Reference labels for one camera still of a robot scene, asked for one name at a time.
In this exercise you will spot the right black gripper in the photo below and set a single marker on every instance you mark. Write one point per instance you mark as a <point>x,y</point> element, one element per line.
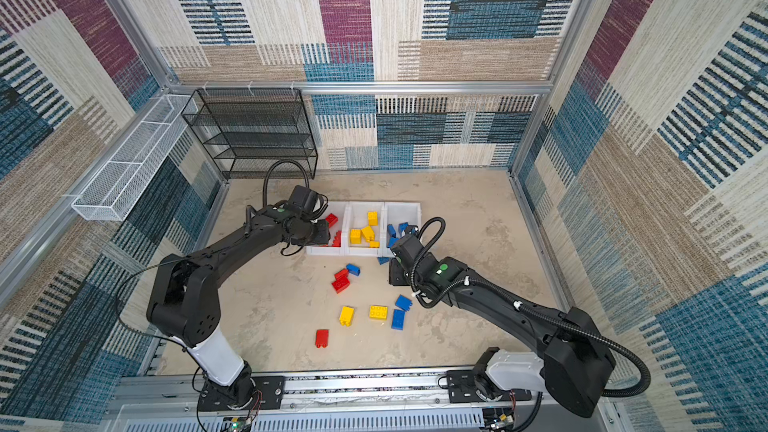
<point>395,273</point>

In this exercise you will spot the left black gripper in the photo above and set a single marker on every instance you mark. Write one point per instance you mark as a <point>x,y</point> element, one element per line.
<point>323,237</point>

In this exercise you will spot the large red lego top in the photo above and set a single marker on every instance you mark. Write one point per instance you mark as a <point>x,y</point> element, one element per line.
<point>331,220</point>

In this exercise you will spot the red lego long cluster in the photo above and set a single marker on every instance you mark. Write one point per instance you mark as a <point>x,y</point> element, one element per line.
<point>336,242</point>

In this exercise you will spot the yellow studded lego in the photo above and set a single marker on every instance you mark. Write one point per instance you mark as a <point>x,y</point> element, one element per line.
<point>378,312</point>

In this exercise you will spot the small blue lego top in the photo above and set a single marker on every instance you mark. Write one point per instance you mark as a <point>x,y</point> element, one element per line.
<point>353,269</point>

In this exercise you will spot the yellow lego cluster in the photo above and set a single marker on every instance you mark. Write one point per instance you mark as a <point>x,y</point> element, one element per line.
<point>369,234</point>

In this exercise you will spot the small red lego bottom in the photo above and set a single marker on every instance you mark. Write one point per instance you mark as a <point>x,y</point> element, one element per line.
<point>322,338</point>

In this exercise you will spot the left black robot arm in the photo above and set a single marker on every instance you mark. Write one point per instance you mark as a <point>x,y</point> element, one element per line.
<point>186,301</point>

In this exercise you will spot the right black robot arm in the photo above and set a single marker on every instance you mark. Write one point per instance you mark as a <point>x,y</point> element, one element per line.
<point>574,363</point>

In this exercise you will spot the left white bin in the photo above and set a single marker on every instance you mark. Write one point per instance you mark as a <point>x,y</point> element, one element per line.
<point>342,210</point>

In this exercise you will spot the white bin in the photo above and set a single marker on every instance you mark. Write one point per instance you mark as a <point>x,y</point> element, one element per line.
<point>395,214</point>
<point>359,210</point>
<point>342,210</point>

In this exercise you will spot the middle white bin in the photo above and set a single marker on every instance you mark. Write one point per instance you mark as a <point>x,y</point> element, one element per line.
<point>359,210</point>

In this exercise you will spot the right white bin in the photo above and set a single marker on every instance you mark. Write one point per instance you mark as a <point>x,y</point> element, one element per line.
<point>395,214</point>

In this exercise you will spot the black wire shelf rack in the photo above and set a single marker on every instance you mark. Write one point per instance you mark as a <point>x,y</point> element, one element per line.
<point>244,131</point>

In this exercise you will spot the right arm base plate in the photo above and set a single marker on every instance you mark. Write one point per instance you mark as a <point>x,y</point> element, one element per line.
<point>474,385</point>

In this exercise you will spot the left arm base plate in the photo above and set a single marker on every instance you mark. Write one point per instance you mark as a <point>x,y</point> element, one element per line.
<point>256,392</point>

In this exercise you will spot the white wire mesh basket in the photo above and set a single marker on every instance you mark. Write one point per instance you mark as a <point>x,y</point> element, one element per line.
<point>118,185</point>

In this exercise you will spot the aluminium front rail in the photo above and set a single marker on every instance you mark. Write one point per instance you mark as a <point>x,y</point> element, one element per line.
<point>399,399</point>

